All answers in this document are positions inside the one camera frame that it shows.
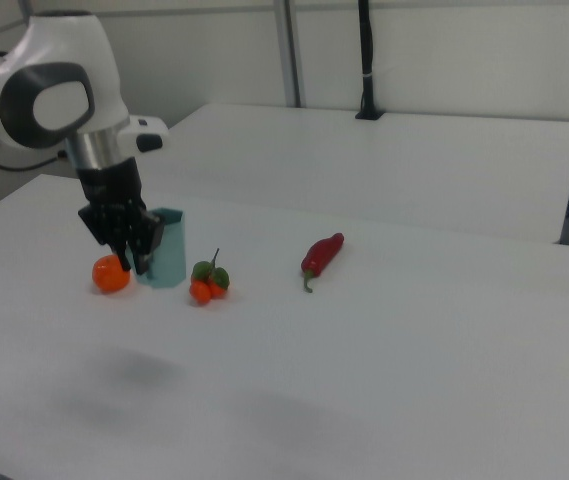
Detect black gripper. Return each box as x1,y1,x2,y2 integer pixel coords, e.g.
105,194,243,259
77,156,166,276

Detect light blue hexagonal mug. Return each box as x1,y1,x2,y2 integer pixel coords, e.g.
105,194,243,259
136,206,187,291

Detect orange tangerine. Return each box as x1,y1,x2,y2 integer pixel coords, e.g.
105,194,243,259
91,253,132,295

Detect small oranges with leaves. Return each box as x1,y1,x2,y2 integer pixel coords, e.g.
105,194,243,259
189,247,232,306

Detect red chili pepper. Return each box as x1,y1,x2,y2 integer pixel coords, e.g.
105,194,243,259
300,232,346,294

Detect black pole with base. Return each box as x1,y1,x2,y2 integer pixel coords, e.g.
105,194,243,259
354,0,385,122

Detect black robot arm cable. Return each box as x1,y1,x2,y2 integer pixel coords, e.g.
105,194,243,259
0,124,68,174

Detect grey metal frame post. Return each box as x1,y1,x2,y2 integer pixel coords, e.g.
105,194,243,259
273,0,308,108

